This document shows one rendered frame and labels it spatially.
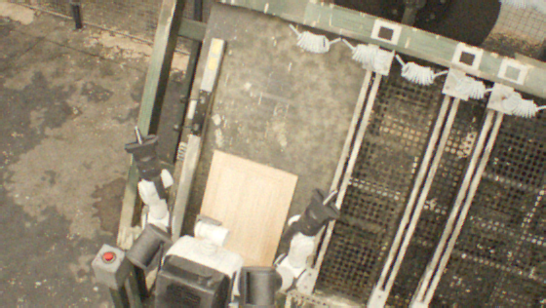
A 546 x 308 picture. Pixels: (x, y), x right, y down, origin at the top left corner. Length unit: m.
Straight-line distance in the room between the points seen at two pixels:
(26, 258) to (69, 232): 0.34
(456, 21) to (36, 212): 2.95
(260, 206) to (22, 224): 2.03
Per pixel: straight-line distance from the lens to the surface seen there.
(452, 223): 2.14
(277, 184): 2.15
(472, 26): 2.51
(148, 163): 1.85
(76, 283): 3.38
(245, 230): 2.25
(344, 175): 2.05
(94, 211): 3.68
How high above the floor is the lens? 2.88
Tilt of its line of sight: 45 degrees down
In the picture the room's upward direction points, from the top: 9 degrees clockwise
